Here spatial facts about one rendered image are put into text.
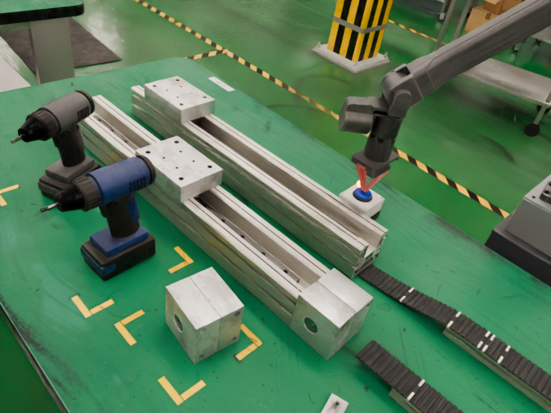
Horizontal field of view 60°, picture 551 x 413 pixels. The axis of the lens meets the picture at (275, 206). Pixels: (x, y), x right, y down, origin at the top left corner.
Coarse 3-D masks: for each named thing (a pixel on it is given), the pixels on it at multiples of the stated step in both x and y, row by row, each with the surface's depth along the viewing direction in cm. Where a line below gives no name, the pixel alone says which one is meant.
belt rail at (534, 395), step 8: (448, 328) 90; (448, 336) 91; (456, 336) 90; (464, 344) 89; (472, 352) 88; (480, 352) 87; (480, 360) 87; (488, 360) 87; (496, 368) 86; (504, 376) 85; (512, 376) 84; (512, 384) 85; (520, 384) 84; (528, 392) 83; (536, 392) 82; (536, 400) 82; (544, 400) 82; (544, 408) 82
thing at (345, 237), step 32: (160, 128) 129; (192, 128) 120; (224, 128) 122; (224, 160) 116; (256, 160) 118; (256, 192) 110; (288, 192) 105; (320, 192) 107; (288, 224) 107; (320, 224) 99; (352, 224) 103; (352, 256) 96
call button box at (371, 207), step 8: (344, 192) 112; (352, 192) 113; (344, 200) 111; (352, 200) 110; (360, 200) 110; (368, 200) 111; (376, 200) 112; (384, 200) 113; (360, 208) 109; (368, 208) 109; (376, 208) 112; (368, 216) 111; (376, 216) 115
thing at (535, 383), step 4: (540, 368) 84; (536, 372) 84; (540, 372) 84; (544, 372) 84; (536, 376) 83; (540, 376) 83; (544, 376) 83; (548, 376) 83; (532, 380) 82; (536, 380) 82; (540, 380) 82; (544, 380) 82; (532, 384) 81; (536, 384) 82; (540, 384) 82; (536, 388) 81; (540, 388) 81
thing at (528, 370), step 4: (528, 364) 84; (532, 364) 85; (524, 368) 84; (528, 368) 84; (532, 368) 84; (536, 368) 84; (520, 372) 83; (524, 372) 83; (528, 372) 83; (532, 372) 83; (520, 376) 82; (524, 376) 83; (528, 376) 82; (532, 376) 83; (524, 380) 82; (528, 380) 82; (528, 384) 82
